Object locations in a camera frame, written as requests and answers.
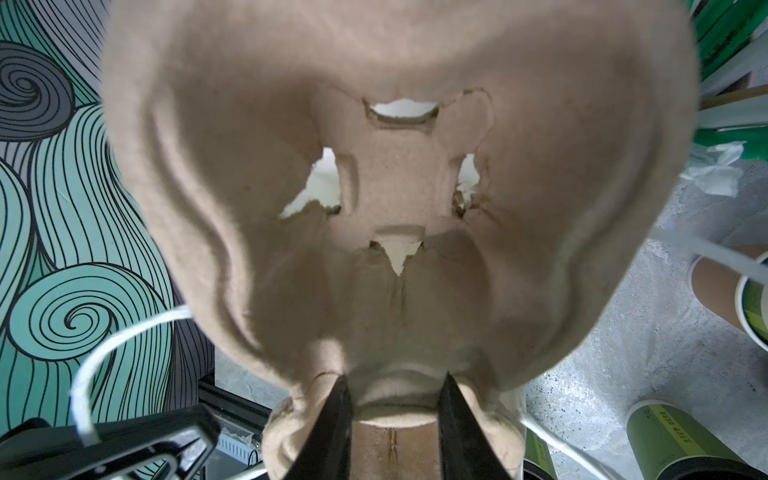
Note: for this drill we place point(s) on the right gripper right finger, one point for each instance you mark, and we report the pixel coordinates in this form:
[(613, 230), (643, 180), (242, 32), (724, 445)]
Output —
[(465, 453)]

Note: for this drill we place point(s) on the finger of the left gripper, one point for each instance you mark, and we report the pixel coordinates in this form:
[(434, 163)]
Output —
[(176, 443)]

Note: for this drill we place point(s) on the brown pulp cup carrier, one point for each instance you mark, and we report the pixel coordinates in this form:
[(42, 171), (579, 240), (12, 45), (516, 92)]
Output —
[(393, 192)]

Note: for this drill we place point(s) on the green paper coffee cup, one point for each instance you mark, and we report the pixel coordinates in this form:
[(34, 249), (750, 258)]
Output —
[(669, 444)]

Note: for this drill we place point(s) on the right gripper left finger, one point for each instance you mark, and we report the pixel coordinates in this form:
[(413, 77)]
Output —
[(326, 453)]

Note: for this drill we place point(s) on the stack of paper cups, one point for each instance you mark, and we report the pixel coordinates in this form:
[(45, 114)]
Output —
[(738, 300)]

